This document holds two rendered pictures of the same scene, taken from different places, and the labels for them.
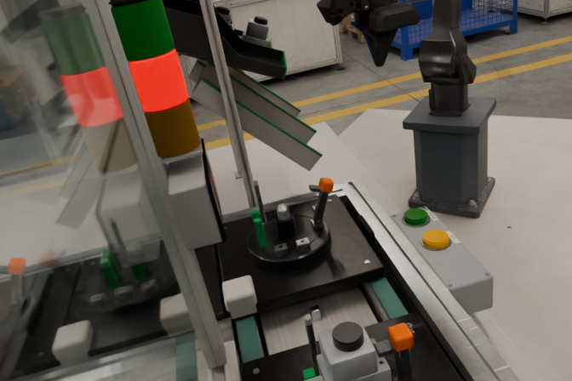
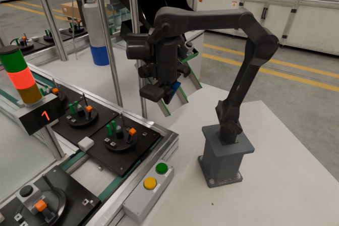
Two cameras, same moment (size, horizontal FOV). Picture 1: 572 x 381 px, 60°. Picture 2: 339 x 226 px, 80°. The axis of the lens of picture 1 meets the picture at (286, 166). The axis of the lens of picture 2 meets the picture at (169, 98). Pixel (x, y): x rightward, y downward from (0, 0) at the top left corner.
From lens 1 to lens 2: 0.66 m
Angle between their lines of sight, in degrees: 36
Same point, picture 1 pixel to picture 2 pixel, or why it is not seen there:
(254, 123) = not seen: hidden behind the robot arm
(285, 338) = (87, 167)
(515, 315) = not seen: outside the picture
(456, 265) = (138, 199)
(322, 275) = (108, 159)
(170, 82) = (15, 81)
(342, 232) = (135, 150)
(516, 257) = (192, 217)
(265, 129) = not seen: hidden behind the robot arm
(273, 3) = (325, 10)
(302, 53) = (325, 42)
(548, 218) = (232, 218)
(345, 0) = (142, 71)
